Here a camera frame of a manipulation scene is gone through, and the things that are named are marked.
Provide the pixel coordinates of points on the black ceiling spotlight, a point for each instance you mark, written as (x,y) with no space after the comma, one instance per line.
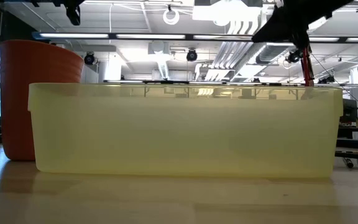
(89,58)
(191,55)
(294,56)

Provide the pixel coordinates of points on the red desk lamp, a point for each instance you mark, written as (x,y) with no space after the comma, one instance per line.
(306,68)

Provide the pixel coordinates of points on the long ceiling light strip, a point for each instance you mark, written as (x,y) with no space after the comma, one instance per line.
(73,35)

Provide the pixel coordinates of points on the orange plastic cup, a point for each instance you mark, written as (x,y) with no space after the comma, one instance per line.
(20,93)

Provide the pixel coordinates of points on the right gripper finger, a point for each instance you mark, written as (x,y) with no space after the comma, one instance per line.
(278,28)

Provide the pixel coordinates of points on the black monitor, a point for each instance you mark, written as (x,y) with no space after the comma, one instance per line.
(350,110)

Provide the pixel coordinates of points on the grey ribbed air duct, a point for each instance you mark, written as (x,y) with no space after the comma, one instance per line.
(272,53)

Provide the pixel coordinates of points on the yellow translucent plastic bin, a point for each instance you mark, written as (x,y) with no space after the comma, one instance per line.
(182,137)

